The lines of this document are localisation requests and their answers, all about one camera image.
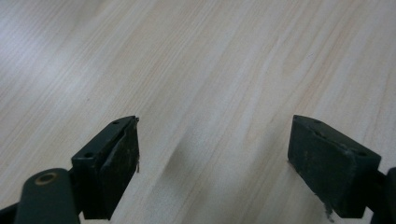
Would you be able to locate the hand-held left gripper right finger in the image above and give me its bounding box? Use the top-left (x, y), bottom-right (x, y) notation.
top-left (287, 114), bottom-right (382, 219)

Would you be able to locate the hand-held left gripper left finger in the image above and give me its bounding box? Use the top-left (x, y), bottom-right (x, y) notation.
top-left (70, 115), bottom-right (140, 221)

